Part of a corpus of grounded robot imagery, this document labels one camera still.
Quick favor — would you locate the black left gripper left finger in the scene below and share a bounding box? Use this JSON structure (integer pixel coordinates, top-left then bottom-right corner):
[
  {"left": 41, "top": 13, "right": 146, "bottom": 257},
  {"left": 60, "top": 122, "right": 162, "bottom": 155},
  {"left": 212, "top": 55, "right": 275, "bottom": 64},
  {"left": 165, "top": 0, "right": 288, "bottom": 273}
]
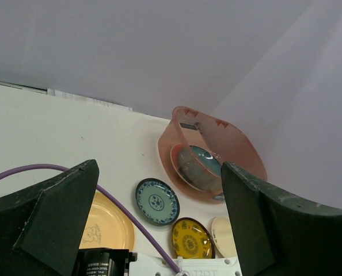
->
[{"left": 0, "top": 160, "right": 99, "bottom": 275}]

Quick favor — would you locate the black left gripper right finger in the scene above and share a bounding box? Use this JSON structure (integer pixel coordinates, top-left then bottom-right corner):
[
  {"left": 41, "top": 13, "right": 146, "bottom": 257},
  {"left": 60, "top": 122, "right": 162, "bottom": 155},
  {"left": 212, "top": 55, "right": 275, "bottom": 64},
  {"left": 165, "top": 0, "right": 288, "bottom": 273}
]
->
[{"left": 221, "top": 162, "right": 342, "bottom": 275}]

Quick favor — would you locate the beige bear plate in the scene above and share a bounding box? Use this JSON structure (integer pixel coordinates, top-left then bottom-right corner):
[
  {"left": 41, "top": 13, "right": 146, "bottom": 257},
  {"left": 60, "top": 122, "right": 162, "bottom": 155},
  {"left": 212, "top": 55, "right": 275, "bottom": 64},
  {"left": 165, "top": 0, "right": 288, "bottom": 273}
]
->
[{"left": 79, "top": 192, "right": 136, "bottom": 251}]

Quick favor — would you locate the yellow brown patterned plate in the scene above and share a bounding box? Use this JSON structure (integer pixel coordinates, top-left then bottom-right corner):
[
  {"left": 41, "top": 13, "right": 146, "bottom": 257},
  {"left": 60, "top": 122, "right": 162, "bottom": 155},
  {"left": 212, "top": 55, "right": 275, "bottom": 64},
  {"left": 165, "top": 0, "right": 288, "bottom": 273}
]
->
[{"left": 171, "top": 217, "right": 215, "bottom": 259}]

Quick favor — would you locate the dark teal blue plate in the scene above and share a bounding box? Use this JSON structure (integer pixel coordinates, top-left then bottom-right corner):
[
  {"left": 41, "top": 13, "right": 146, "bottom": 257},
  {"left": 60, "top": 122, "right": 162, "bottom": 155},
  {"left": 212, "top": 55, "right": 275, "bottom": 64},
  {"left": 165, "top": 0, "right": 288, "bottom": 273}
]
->
[{"left": 176, "top": 145, "right": 222, "bottom": 192}]

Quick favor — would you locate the red plate with teal flower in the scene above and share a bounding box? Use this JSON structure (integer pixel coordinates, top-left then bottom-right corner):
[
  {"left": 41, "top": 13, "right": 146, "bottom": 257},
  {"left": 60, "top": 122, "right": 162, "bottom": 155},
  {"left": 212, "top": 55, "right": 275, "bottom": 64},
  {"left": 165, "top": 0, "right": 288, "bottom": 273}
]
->
[{"left": 170, "top": 144, "right": 188, "bottom": 184}]

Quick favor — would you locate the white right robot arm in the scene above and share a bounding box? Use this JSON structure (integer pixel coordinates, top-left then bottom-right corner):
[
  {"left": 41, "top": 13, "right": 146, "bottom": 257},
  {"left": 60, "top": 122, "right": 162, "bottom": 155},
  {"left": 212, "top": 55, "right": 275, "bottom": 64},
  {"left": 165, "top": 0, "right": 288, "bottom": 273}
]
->
[{"left": 71, "top": 248, "right": 242, "bottom": 275}]

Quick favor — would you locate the pink translucent plastic bin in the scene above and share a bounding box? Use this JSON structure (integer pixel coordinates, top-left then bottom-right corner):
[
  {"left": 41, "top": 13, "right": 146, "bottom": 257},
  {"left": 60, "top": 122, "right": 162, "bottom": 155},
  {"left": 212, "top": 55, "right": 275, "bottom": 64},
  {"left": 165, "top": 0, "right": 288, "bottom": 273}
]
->
[{"left": 158, "top": 106, "right": 268, "bottom": 204}]

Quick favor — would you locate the cream plate with black mark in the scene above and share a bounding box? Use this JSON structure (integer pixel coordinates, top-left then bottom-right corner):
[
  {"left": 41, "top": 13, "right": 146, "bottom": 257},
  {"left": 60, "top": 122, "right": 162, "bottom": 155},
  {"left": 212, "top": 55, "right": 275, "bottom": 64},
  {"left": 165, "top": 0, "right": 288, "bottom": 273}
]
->
[{"left": 211, "top": 216, "right": 237, "bottom": 258}]

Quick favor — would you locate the blue white patterned plate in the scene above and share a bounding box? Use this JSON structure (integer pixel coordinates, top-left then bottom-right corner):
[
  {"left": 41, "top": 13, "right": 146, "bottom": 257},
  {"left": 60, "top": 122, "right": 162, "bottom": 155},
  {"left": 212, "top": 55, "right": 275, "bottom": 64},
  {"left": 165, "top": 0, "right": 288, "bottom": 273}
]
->
[{"left": 135, "top": 178, "right": 180, "bottom": 226}]

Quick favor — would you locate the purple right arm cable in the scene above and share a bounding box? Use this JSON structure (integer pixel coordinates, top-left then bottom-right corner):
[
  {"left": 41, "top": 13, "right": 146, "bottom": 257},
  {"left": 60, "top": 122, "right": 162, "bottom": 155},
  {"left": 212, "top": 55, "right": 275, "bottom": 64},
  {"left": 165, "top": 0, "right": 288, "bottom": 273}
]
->
[{"left": 0, "top": 163, "right": 189, "bottom": 276}]

